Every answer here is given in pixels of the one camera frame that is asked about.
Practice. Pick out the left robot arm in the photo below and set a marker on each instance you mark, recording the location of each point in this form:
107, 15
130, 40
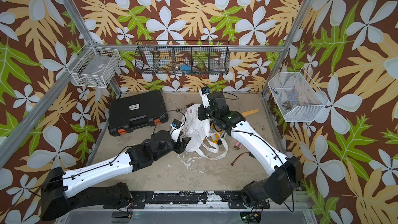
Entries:
64, 191

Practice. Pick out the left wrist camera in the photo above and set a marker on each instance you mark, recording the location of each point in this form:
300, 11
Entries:
175, 129

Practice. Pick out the white tote bag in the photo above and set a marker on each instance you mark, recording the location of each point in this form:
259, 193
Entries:
200, 134

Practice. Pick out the yellow wide utility knife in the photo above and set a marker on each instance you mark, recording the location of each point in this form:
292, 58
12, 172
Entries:
215, 138

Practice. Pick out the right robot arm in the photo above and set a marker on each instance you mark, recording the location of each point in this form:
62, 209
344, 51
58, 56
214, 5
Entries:
284, 173

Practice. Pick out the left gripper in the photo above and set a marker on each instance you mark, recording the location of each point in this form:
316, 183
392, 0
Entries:
181, 145

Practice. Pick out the black wire basket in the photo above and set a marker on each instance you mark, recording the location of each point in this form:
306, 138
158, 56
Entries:
166, 57

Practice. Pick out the metal base rail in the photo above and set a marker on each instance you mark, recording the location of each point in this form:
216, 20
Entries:
189, 201

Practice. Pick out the blue object in basket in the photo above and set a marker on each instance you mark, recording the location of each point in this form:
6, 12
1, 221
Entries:
185, 69

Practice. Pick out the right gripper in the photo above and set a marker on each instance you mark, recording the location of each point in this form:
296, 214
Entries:
202, 110

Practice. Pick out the white wire basket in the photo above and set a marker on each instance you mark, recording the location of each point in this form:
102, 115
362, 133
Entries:
94, 66

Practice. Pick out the white mesh hexagonal basket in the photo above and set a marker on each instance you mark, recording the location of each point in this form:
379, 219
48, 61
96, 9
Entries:
297, 96

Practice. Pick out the black tool case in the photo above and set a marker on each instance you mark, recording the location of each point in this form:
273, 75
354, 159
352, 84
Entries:
127, 114

